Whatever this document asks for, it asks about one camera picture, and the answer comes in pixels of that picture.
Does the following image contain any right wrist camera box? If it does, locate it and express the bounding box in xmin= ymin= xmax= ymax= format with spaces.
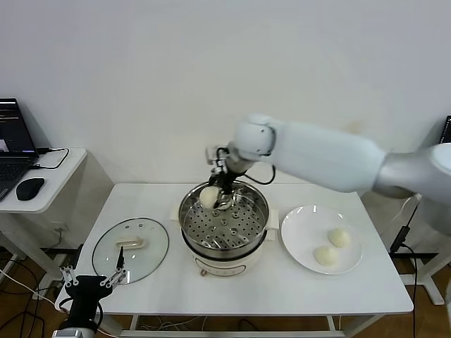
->
xmin=205 ymin=144 xmax=226 ymax=166

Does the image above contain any stainless steel steamer basket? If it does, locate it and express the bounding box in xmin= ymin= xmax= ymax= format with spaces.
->
xmin=178 ymin=178 xmax=271 ymax=249

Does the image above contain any black laptop cable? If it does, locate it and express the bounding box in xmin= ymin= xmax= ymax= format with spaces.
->
xmin=30 ymin=147 xmax=70 ymax=172

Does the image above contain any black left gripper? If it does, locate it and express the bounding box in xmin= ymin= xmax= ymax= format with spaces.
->
xmin=58 ymin=244 xmax=127 ymax=320

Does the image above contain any white electric cooker base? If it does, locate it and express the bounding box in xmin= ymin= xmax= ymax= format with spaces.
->
xmin=170 ymin=207 xmax=279 ymax=279

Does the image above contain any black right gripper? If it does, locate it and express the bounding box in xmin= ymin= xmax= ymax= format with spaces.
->
xmin=206 ymin=165 xmax=236 ymax=212

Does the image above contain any black computer mouse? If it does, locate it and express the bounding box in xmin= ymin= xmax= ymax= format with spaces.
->
xmin=15 ymin=177 xmax=46 ymax=202

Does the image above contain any white side table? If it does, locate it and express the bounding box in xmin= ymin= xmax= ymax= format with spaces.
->
xmin=0 ymin=147 xmax=88 ymax=300
xmin=400 ymin=194 xmax=451 ymax=306

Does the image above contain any white steamed baozi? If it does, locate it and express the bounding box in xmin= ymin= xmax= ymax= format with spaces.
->
xmin=313 ymin=245 xmax=338 ymax=267
xmin=327 ymin=227 xmax=352 ymax=249
xmin=199 ymin=186 xmax=220 ymax=209

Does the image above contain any round glass pot lid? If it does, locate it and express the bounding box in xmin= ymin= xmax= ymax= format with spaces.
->
xmin=92 ymin=217 xmax=170 ymax=285

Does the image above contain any white floor cable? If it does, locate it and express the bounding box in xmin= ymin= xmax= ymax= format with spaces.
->
xmin=0 ymin=269 xmax=57 ymax=306

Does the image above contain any white round plate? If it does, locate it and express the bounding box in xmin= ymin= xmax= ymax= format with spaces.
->
xmin=280 ymin=205 xmax=364 ymax=275

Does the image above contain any black cable with adapter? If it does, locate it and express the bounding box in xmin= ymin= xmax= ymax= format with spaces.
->
xmin=389 ymin=193 xmax=422 ymax=318

